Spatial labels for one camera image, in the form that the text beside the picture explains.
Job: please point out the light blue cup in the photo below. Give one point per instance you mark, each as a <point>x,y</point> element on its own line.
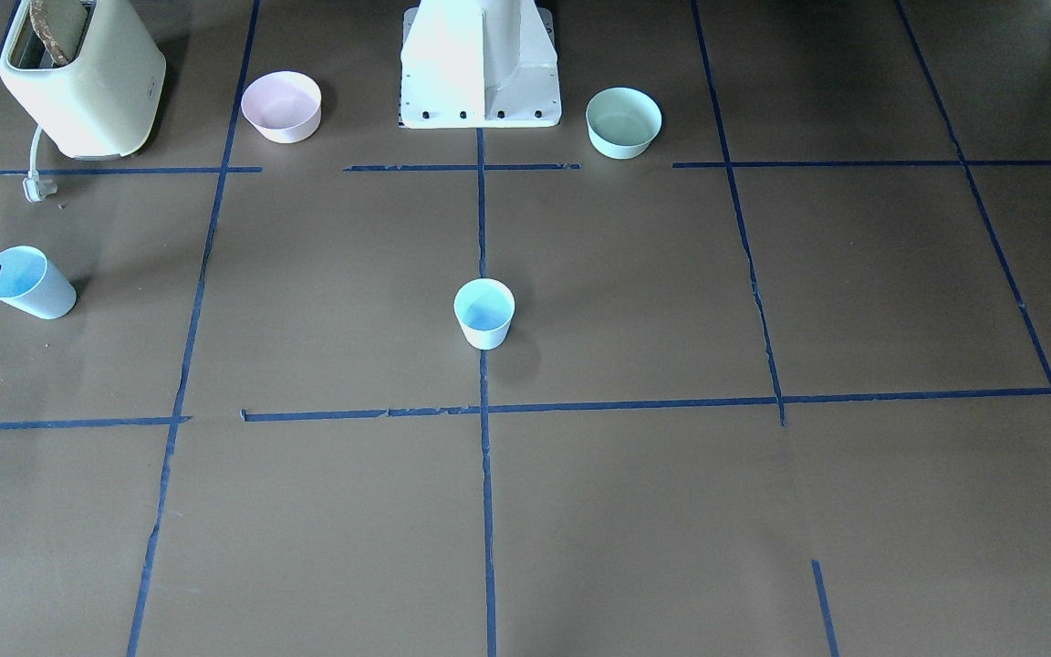
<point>484,308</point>
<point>30,282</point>

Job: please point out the white power plug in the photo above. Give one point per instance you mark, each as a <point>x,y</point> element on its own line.
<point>36,186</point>

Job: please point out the cream toaster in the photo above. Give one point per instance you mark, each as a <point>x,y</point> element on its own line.
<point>104,102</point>

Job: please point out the bread slice in toaster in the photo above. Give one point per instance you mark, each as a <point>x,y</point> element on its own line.
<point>61,26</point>

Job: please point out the pink bowl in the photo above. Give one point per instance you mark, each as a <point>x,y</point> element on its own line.
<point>284,106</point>

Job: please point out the green bowl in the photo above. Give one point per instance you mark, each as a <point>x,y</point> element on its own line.
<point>622,122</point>

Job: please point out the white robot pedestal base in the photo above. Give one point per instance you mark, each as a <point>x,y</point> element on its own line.
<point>479,65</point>

